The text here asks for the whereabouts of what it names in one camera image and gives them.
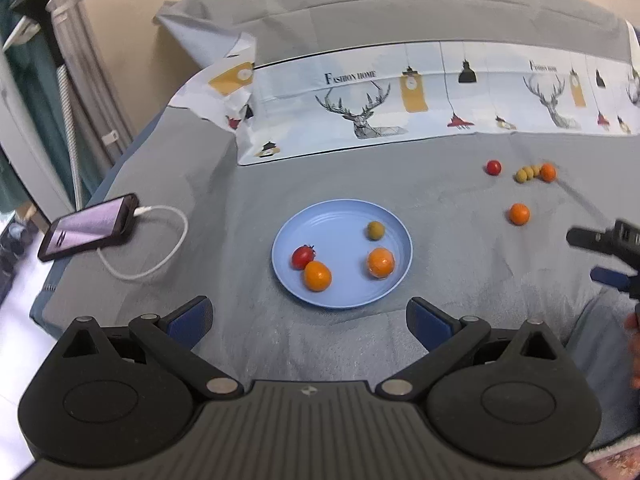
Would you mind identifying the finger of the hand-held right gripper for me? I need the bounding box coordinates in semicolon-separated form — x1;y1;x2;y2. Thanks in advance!
566;219;640;261
590;267;640;301

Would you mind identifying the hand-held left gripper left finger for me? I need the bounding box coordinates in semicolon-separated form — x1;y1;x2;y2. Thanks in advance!
60;296;251;402

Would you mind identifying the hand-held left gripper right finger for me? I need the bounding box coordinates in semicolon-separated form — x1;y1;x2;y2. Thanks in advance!
375;296;593;402

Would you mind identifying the blue plastic plate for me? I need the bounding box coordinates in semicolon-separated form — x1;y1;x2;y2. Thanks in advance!
271;199;414;310

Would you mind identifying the cherry tomato with stem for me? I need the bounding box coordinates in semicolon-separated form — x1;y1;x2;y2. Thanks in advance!
292;244;317;270

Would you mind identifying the person's right hand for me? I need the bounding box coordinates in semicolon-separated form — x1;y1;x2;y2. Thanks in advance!
624;312;640;391

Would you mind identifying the person's grey clothing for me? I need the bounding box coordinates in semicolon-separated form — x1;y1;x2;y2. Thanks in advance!
565;292;640;456

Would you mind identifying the grey bed sheet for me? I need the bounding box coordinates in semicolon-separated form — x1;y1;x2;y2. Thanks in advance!
30;110;640;396

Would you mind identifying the black smartphone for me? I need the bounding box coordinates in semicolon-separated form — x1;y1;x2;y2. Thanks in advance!
37;193;140;263

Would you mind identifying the floral fabric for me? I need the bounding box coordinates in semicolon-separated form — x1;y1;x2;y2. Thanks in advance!
582;440;640;480

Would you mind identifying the grey shoe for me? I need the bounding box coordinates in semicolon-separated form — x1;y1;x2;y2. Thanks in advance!
0;217;41;266

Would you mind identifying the deer print pillow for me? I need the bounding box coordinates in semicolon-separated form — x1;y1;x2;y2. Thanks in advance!
166;32;640;167

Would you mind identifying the dotted white pole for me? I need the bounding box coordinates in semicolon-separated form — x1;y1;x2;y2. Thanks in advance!
10;0;85;213

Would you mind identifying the grey curtain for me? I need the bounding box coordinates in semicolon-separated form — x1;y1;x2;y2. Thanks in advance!
47;0;136;201

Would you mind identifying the grey pillow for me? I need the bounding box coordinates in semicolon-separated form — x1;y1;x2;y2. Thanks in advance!
152;0;636;68

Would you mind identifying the white charging cable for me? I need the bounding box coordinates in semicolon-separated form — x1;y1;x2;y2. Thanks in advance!
97;205;189;281

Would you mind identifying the white door frame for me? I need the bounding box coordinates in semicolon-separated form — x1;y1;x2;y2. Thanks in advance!
0;55;71;216

